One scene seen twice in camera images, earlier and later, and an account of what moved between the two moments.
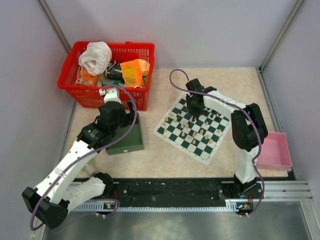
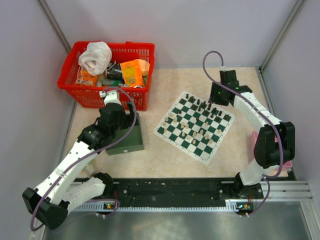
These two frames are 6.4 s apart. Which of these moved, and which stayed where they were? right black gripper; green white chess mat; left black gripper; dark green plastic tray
Moved: right black gripper
Stayed: dark green plastic tray; green white chess mat; left black gripper
